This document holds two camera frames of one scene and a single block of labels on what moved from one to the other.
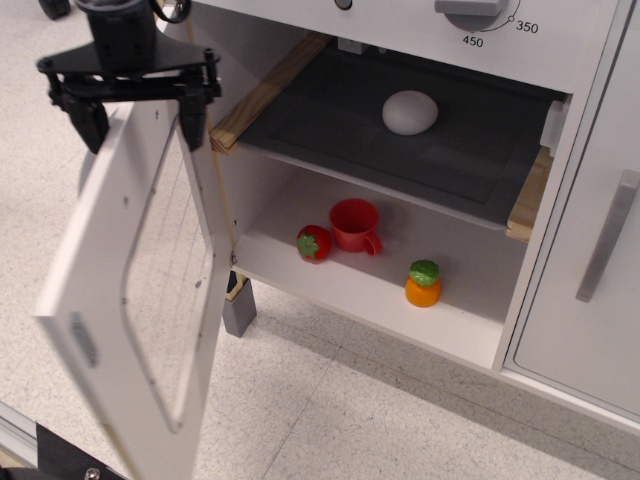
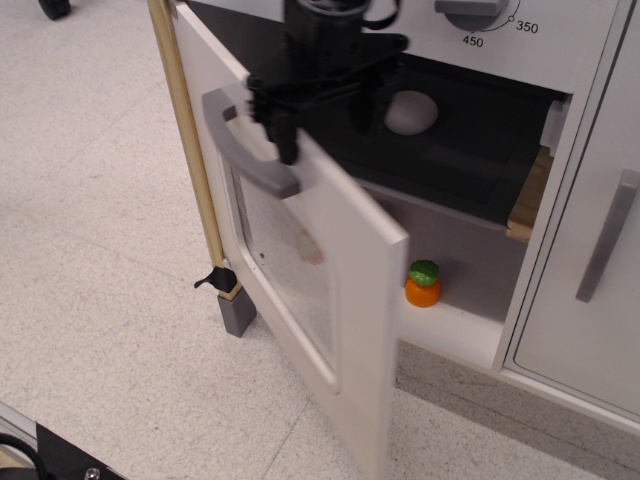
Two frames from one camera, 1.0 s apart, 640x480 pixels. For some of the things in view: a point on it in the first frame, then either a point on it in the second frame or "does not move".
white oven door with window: (134, 316) → (321, 267)
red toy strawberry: (314, 243) does not move
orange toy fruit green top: (423, 285) does not move
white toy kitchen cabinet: (462, 175) does not move
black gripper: (127, 59) → (324, 51)
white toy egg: (410, 113) does not move
